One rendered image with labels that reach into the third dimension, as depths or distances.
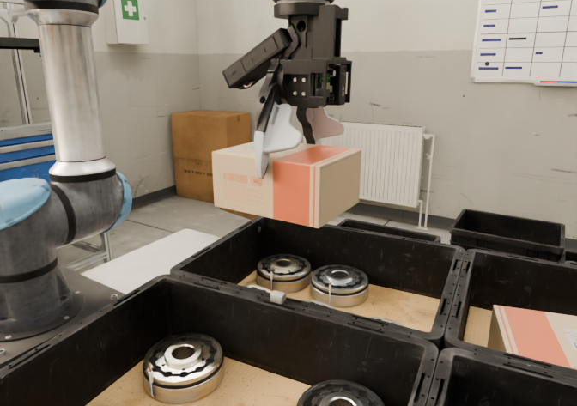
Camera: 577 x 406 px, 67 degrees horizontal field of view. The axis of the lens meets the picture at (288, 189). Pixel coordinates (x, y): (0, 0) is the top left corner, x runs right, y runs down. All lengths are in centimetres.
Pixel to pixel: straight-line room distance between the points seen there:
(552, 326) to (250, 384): 40
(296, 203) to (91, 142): 47
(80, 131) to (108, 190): 12
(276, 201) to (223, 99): 386
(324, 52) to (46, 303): 62
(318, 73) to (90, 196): 51
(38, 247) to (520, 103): 303
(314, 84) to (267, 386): 39
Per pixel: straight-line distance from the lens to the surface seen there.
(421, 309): 80
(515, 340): 63
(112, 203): 90
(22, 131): 252
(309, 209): 52
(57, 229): 85
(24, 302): 87
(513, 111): 338
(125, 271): 126
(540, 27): 335
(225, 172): 58
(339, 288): 77
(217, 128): 389
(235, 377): 64
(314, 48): 54
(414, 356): 55
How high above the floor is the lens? 123
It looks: 16 degrees down
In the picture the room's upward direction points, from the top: straight up
